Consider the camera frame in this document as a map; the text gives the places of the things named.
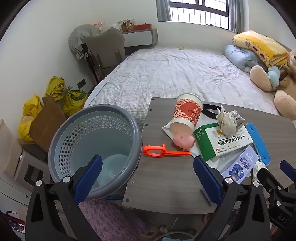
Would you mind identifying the grey perforated wastebasket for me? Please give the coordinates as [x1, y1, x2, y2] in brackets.
[48, 104, 142, 200]

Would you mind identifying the grey white desk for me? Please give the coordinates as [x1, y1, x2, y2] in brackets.
[121, 28, 158, 56]

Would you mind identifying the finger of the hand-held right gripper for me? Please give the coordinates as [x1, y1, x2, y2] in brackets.
[279, 160, 296, 186]
[257, 167, 289, 204]

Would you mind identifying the green white medicine box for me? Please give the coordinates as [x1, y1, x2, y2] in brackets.
[193, 123, 253, 161]

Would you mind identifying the purple knitted rug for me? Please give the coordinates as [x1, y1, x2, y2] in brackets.
[79, 199, 162, 241]

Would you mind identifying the light blue pillow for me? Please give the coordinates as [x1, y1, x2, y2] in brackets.
[223, 45, 269, 73]

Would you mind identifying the brown cardboard box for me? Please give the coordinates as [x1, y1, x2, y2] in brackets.
[29, 96, 68, 152]

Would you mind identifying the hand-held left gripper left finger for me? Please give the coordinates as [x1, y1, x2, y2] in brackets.
[25, 155, 103, 241]

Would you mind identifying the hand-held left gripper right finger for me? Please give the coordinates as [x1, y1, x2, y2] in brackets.
[193, 156, 271, 241]

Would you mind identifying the yellow plastic bag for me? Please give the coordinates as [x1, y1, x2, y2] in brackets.
[45, 76, 65, 101]
[62, 87, 89, 117]
[18, 95, 43, 142]

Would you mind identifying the blue sponge strip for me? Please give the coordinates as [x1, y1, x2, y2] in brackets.
[246, 123, 270, 166]

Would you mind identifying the barred window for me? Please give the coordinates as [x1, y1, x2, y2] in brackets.
[170, 0, 230, 31]

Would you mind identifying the red and blue packet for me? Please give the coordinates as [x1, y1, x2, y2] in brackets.
[4, 211, 26, 235]

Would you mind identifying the grey garment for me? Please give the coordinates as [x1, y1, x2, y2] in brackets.
[68, 24, 100, 61]

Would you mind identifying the large crumpled tissue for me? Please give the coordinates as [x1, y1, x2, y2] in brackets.
[216, 105, 245, 137]

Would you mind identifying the clear plastic bowl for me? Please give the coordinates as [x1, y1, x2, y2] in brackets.
[97, 155, 129, 187]

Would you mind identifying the grey upholstered chair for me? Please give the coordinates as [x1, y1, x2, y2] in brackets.
[85, 27, 126, 81]

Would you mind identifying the clear wrapped packet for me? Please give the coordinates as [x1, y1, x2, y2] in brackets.
[93, 22, 107, 33]

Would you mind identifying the small tissue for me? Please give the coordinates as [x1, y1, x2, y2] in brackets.
[252, 161, 265, 183]

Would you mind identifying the grey curtain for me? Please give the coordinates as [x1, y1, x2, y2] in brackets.
[156, 0, 171, 22]

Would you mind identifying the white bag with black handle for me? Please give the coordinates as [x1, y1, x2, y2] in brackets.
[162, 104, 234, 173]

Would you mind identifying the colourful printed box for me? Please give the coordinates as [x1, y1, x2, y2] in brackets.
[117, 20, 135, 32]

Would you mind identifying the blue white cartoon box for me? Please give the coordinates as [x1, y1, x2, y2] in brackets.
[220, 145, 259, 180]

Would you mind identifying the bed with checked sheet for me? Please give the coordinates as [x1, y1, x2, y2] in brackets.
[83, 45, 296, 130]

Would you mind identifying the beige teddy bear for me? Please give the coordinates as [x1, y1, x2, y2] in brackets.
[250, 49, 296, 116]

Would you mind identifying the pink pig toy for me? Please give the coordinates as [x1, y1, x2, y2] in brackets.
[173, 133, 195, 152]

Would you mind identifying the grey white cabinet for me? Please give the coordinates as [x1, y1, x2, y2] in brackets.
[14, 142, 52, 193]

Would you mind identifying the light blue plush toy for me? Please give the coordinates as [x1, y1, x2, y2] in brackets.
[267, 66, 284, 88]

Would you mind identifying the orange plastic tool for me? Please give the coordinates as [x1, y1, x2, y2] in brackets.
[143, 144, 191, 158]

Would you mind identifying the red patterned paper cup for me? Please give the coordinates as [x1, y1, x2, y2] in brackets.
[170, 93, 204, 136]

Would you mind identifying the yellow printed blanket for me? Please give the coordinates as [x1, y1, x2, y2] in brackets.
[232, 30, 289, 67]

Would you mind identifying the beige storage box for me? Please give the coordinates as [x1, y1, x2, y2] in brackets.
[0, 119, 24, 180]

